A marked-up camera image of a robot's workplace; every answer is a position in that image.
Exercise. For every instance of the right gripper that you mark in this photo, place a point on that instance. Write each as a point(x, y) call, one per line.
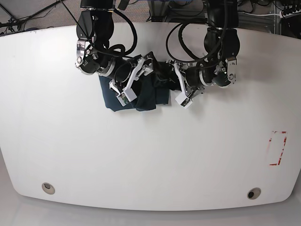
point(122, 72)

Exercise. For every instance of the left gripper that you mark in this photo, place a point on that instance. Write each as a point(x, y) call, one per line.
point(192, 80)

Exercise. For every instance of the dark teal T-shirt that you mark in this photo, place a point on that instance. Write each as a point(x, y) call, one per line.
point(143, 102)

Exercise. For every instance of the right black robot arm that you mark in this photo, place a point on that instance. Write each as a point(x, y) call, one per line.
point(96, 25)

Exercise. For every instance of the red tape rectangle marking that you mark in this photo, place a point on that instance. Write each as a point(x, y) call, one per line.
point(276, 146)

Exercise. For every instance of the black tripod leg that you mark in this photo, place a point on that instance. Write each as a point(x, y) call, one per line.
point(23, 8)

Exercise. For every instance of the white power strip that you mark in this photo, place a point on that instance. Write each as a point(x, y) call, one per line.
point(290, 11)

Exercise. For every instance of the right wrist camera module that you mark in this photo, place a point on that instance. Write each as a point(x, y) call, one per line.
point(126, 97)

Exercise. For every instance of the right table cable grommet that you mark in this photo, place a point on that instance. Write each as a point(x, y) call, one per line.
point(254, 193)

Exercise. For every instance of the table cable grommet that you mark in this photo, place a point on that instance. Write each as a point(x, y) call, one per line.
point(254, 193)
point(48, 188)

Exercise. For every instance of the left table cable grommet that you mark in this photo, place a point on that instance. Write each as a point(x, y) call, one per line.
point(48, 188)

